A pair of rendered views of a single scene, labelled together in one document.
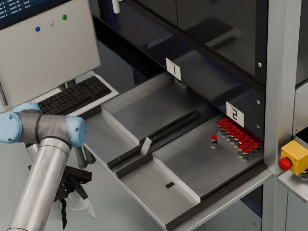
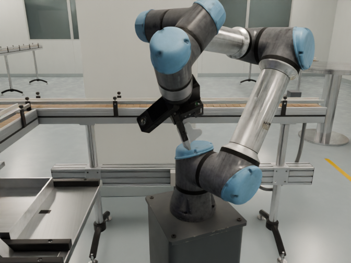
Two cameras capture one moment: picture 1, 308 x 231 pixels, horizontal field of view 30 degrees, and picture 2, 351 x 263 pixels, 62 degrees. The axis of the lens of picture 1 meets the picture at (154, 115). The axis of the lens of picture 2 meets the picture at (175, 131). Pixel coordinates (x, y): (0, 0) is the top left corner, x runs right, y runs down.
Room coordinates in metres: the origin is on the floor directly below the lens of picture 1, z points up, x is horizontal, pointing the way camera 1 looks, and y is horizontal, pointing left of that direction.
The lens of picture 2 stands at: (1.69, 0.62, 1.35)
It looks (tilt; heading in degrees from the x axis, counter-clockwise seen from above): 19 degrees down; 209
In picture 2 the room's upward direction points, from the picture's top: straight up
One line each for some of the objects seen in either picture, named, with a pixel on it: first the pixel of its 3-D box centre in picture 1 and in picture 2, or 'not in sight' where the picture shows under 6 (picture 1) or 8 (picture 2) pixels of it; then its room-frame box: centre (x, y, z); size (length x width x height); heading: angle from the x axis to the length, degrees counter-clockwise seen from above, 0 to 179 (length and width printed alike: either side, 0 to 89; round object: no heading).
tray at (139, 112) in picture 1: (156, 105); not in sight; (1.66, -0.02, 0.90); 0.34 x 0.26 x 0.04; 120
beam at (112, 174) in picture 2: not in sight; (183, 174); (0.23, -0.14, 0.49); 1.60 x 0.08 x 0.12; 120
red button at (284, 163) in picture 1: (286, 163); not in sight; (1.18, -0.38, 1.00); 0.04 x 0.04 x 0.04; 30
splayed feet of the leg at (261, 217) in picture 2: not in sight; (271, 229); (-0.07, 0.38, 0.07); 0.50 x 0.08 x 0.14; 30
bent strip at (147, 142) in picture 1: (134, 154); (22, 246); (1.40, 0.09, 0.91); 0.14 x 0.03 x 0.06; 120
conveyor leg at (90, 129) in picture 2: not in sight; (95, 179); (0.51, -0.62, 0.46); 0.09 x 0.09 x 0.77; 30
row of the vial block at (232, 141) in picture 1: (234, 139); not in sight; (1.41, -0.26, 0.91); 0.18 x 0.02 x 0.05; 30
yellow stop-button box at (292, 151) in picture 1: (296, 156); not in sight; (1.21, -0.42, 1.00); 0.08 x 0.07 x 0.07; 120
